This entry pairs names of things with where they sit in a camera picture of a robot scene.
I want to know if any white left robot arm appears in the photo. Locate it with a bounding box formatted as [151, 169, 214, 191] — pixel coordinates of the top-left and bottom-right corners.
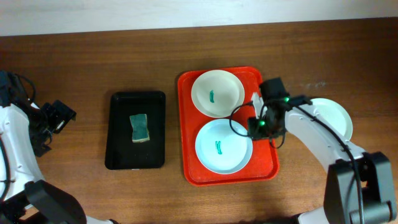
[1, 71, 99, 224]

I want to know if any cream plate with green mark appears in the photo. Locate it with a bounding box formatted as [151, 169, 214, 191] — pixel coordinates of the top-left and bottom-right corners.
[191, 70, 245, 118]

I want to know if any black tray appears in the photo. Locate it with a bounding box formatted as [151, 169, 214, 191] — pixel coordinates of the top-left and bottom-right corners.
[104, 91, 166, 170]

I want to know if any light green plate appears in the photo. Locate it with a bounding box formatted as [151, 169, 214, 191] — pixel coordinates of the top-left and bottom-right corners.
[311, 98, 353, 140]

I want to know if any light blue plate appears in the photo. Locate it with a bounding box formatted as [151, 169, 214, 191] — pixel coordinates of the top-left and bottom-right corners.
[195, 119, 253, 175]

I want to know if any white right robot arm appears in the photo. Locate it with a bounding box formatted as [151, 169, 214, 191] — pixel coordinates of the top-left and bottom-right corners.
[248, 78, 397, 224]

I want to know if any red tray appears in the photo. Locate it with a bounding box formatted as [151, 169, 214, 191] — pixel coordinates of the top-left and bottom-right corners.
[177, 66, 279, 187]

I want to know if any yellow green sponge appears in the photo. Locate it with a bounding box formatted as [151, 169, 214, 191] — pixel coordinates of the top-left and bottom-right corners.
[129, 114, 150, 142]

